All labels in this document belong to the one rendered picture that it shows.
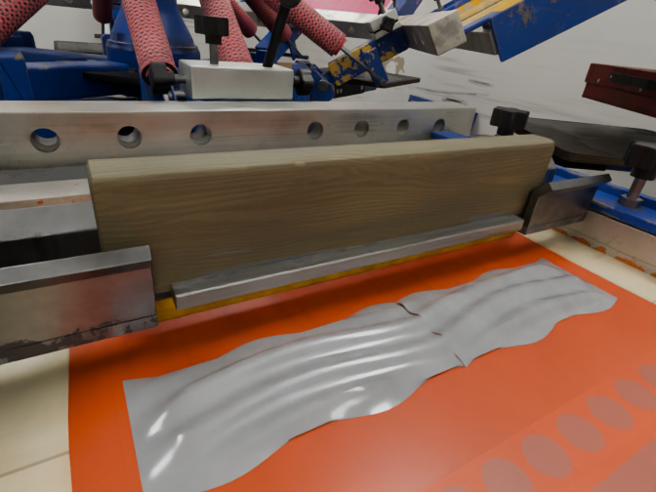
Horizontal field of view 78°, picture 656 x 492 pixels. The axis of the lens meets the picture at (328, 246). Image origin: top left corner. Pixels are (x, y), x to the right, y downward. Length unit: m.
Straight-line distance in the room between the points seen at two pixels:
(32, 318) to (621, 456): 0.29
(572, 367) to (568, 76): 2.29
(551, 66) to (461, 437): 2.44
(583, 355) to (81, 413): 0.29
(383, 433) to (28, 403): 0.17
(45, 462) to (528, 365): 0.26
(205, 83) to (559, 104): 2.21
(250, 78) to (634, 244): 0.44
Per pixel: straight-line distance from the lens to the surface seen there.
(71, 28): 4.35
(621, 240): 0.48
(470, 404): 0.25
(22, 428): 0.25
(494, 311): 0.32
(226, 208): 0.23
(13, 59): 0.84
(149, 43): 0.69
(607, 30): 2.48
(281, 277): 0.25
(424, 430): 0.23
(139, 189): 0.22
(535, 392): 0.28
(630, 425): 0.29
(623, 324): 0.38
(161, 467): 0.21
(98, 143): 0.45
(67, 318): 0.23
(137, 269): 0.22
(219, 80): 0.51
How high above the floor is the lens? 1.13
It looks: 28 degrees down
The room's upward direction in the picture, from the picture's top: 6 degrees clockwise
